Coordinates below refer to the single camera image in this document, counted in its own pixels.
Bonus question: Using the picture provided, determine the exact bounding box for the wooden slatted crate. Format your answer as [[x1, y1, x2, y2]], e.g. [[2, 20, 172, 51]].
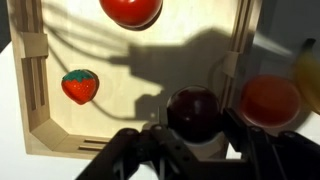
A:
[[6, 0, 265, 161]]

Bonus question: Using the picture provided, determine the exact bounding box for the red strawberry green top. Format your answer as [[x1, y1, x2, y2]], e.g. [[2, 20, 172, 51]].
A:
[[60, 68, 100, 106]]

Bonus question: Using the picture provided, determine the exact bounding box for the red tomato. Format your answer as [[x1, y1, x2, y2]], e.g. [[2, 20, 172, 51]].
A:
[[98, 0, 164, 29]]

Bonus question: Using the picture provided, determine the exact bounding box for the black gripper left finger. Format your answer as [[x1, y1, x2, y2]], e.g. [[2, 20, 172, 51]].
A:
[[75, 123, 202, 180]]

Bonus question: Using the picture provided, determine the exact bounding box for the yellow banana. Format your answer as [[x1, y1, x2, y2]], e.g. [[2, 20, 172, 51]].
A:
[[292, 37, 320, 115]]

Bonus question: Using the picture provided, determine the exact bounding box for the orange fruit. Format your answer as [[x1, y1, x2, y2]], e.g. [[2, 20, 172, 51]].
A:
[[240, 74, 302, 129]]

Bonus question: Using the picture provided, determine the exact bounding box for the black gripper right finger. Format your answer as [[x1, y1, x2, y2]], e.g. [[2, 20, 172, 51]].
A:
[[221, 107, 320, 180]]

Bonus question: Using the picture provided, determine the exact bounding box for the dark purple plum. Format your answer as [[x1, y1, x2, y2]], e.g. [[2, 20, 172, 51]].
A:
[[166, 85, 222, 144]]

